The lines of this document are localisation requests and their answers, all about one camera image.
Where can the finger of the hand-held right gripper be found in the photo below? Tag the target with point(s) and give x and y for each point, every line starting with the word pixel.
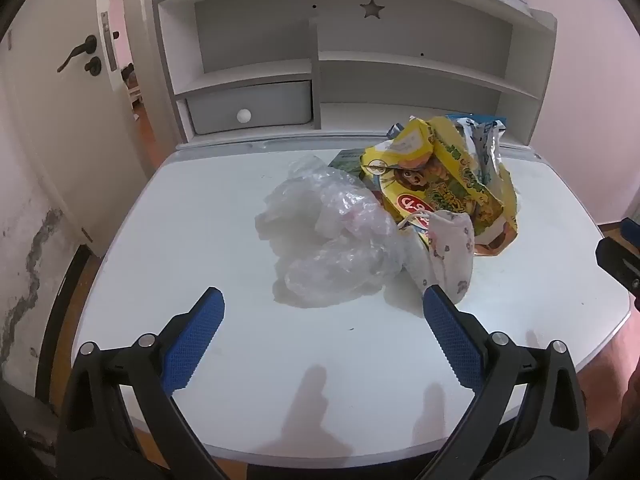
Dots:
pixel 617 260
pixel 632 232

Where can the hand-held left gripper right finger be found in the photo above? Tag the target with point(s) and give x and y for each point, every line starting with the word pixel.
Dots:
pixel 452 340

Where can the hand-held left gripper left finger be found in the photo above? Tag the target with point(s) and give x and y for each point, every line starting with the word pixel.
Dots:
pixel 196 340

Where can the white printed face mask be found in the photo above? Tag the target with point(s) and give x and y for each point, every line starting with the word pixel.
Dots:
pixel 450 250

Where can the yellow snack packet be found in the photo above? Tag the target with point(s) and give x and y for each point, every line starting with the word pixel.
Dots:
pixel 445 180

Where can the clear plastic bag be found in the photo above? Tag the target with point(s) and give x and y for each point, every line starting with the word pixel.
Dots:
pixel 330 230

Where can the blue silver snack packet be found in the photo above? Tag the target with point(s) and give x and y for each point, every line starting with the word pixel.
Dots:
pixel 482 140

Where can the green flat packet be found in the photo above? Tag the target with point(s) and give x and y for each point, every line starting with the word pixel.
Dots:
pixel 347 162

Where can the white round drawer knob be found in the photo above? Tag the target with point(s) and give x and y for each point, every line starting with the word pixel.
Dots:
pixel 243 115

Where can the grey drawer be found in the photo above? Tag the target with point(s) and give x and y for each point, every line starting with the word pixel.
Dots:
pixel 260 100

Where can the white door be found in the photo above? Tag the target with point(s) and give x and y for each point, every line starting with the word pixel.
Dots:
pixel 55 135

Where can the dark door lock knob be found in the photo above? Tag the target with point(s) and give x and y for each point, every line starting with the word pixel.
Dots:
pixel 93 66

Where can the white desk shelf unit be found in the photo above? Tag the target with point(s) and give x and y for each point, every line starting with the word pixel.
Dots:
pixel 250 40

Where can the metal door latch plate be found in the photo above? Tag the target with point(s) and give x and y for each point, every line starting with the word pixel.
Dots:
pixel 109 40

